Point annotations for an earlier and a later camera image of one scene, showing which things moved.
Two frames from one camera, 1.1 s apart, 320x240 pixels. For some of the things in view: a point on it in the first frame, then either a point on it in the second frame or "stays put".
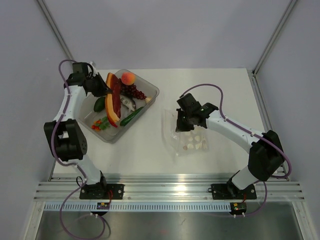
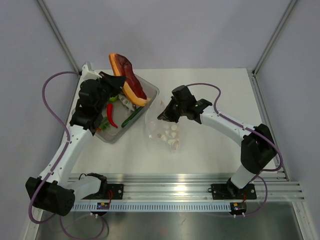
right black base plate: x=226 y=191 stays put
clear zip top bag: x=192 y=143 -> x=164 y=136
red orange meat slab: x=113 y=100 -> x=132 y=88
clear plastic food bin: x=109 y=116 stays put
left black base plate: x=100 y=191 stays put
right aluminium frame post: x=292 y=2 stays put
